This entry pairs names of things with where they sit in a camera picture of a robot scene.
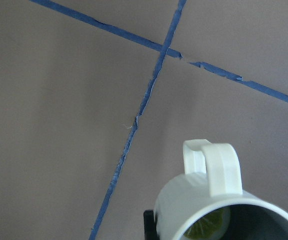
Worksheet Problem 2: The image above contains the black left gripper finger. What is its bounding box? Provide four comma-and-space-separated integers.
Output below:
143, 210, 156, 240

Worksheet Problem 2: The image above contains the yellow-green lemon slice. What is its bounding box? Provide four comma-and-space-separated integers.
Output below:
183, 206, 231, 240

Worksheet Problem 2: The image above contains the white ribbed mug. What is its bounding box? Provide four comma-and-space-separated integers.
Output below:
154, 139, 288, 240

